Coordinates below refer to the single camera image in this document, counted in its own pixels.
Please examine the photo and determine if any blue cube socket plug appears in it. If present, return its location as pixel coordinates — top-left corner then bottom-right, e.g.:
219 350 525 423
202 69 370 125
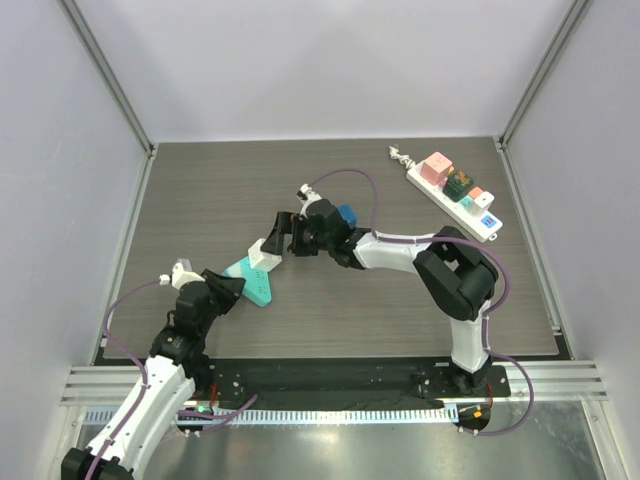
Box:
336 204 357 235

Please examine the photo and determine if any teal triangular socket base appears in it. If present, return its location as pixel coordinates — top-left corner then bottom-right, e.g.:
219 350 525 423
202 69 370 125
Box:
223 256 272 308

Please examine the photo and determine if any large pink cube plug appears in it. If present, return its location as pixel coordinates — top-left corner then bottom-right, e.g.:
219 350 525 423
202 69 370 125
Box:
420 152 453 186

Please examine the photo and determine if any dark green patterned cube plug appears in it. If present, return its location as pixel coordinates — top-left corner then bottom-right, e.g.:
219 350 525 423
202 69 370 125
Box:
443 169 475 202

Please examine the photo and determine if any small pink cube plug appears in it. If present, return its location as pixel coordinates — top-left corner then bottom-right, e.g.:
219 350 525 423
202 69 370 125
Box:
467 187 484 200

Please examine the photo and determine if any white charger plug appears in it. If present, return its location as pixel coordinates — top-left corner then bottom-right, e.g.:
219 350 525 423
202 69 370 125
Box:
469 191 495 217

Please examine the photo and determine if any white power strip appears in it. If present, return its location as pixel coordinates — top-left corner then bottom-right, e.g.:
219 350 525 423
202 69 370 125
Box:
406 162 503 242

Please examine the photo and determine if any white cube socket plug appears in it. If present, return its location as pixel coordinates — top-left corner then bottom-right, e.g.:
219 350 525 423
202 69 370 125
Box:
248 238 282 272

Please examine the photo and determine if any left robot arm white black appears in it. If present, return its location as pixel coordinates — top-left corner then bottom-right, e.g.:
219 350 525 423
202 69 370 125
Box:
60 263 246 479

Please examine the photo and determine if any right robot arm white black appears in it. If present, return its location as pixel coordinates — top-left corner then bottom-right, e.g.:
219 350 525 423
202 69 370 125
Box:
249 195 499 396

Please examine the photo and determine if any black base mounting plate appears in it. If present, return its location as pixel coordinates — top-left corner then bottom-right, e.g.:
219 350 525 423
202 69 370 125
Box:
196 357 511 404

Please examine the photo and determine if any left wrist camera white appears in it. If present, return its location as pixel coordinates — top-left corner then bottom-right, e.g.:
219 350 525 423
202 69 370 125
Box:
158 258 197 290

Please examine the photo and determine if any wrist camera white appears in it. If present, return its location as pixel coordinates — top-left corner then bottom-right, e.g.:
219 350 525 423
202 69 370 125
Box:
158 258 197 290
296 184 323 205

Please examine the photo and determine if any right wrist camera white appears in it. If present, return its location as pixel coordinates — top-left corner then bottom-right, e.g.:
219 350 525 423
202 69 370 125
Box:
296 184 323 205

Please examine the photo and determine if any white coiled strip cord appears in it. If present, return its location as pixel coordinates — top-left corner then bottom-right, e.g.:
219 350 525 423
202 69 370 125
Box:
386 144 417 170

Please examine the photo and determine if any white slotted cable duct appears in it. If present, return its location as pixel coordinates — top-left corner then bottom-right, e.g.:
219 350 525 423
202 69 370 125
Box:
83 404 459 428

